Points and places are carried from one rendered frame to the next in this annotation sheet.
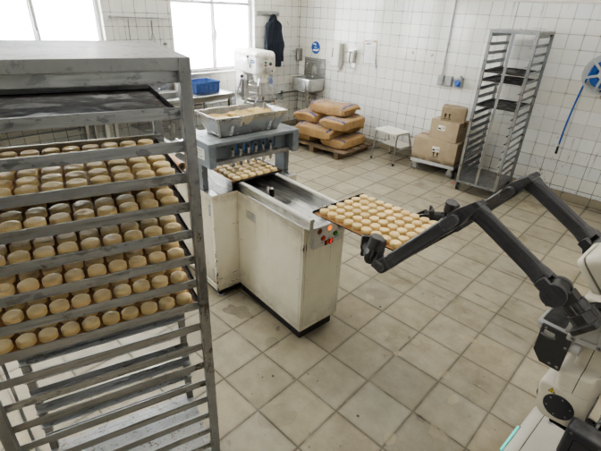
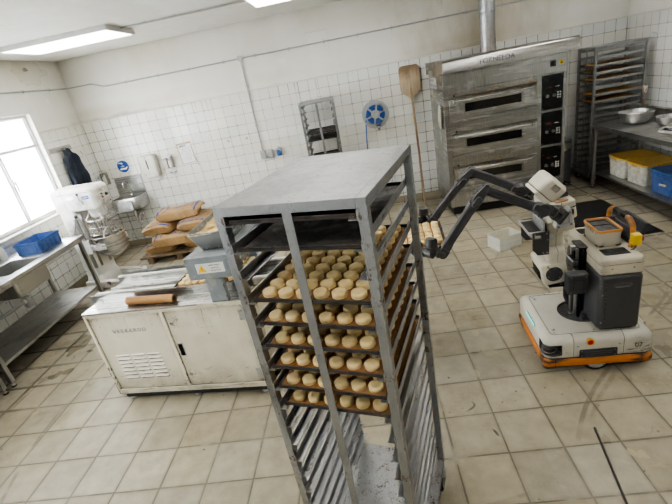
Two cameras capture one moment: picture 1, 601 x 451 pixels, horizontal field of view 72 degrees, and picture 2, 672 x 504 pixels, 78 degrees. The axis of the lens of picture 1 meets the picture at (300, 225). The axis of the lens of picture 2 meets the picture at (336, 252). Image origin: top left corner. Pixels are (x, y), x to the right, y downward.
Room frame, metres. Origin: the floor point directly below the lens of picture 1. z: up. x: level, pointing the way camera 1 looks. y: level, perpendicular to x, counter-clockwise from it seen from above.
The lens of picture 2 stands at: (-0.01, 1.53, 2.12)
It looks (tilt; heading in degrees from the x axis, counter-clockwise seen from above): 23 degrees down; 324
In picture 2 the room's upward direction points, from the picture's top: 11 degrees counter-clockwise
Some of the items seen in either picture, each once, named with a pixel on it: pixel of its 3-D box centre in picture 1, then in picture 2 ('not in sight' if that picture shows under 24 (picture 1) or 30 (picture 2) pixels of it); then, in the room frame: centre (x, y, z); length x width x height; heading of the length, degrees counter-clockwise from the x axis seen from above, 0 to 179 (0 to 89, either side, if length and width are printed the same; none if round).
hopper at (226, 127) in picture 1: (242, 120); (223, 227); (2.79, 0.42, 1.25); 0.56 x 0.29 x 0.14; 132
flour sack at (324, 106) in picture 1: (334, 107); (180, 211); (6.39, -0.42, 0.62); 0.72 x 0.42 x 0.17; 54
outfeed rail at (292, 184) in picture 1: (251, 165); (230, 266); (2.97, 0.39, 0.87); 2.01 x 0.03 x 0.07; 42
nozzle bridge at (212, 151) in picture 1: (243, 154); (232, 257); (2.79, 0.42, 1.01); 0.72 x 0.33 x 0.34; 132
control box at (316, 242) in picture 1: (327, 233); not in sight; (2.14, -0.16, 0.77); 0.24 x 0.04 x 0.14; 132
